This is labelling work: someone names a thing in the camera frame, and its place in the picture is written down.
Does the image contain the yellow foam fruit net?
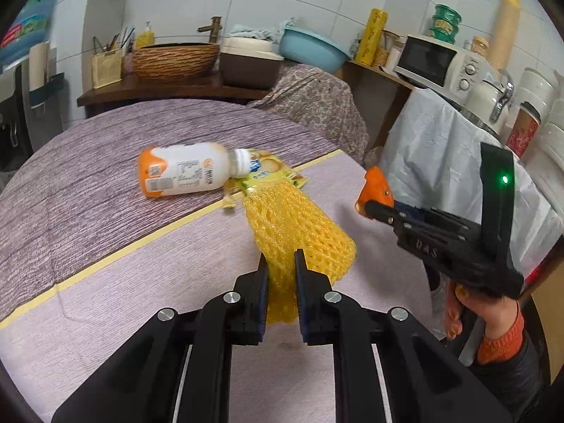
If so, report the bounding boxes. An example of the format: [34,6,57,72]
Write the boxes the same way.
[243,179,357,325]

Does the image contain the orange black sleeve forearm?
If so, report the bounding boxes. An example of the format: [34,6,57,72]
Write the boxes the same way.
[470,307,544,421]

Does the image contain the right hand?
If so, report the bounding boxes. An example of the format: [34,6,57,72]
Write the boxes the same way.
[443,281,519,340]

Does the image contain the white plastic sheet cover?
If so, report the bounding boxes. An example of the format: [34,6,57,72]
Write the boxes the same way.
[380,88,563,276]

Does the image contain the red paper cup stack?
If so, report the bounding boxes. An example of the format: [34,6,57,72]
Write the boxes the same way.
[506,101,541,158]

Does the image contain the purple grey tablecloth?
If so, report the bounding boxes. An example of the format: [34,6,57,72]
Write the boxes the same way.
[1,99,431,421]

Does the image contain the cream electric kettle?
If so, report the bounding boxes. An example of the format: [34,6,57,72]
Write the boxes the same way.
[461,70,515,140]

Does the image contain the wooden side cabinet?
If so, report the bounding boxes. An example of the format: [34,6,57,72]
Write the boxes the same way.
[335,61,414,149]

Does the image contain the white microwave oven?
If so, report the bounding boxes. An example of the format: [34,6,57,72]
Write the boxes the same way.
[394,35,497,107]

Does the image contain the floral cloth cover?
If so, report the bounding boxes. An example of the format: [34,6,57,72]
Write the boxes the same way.
[249,62,369,163]

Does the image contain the yellow snack wrapper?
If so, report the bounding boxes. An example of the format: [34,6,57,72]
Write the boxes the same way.
[222,149,309,209]

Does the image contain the tall tan paper cup stack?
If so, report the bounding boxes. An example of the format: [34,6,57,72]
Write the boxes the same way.
[486,0,521,71]

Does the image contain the yellow roll package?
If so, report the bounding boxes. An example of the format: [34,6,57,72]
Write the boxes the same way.
[355,9,388,66]

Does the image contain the white orange drink bottle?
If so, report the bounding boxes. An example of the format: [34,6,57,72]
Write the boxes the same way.
[138,142,255,198]

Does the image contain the green instant noodle bowls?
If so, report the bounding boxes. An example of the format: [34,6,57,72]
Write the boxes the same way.
[428,4,462,44]

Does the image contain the light blue plastic basin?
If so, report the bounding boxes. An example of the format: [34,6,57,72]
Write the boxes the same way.
[279,26,351,74]

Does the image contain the brown rice cooker pot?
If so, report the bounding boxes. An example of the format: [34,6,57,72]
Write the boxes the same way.
[219,36,284,90]

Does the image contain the grey water dispenser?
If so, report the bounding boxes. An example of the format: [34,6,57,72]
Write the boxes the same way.
[1,59,65,173]

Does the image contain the dark wooden counter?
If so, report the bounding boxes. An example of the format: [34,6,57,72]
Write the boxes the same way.
[76,72,269,117]

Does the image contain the beige chopstick holder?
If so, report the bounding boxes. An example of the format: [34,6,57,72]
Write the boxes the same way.
[91,50,122,89]

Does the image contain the brown woven basin sink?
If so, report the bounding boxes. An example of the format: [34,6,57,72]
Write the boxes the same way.
[133,43,220,82]

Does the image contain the bronze faucet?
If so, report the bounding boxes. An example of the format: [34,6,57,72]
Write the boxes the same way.
[197,16,223,43]

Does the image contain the yellow soap bottle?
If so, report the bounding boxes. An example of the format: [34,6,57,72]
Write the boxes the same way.
[135,21,155,51]

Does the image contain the blue water jug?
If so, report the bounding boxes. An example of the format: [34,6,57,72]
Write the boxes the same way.
[1,0,55,70]

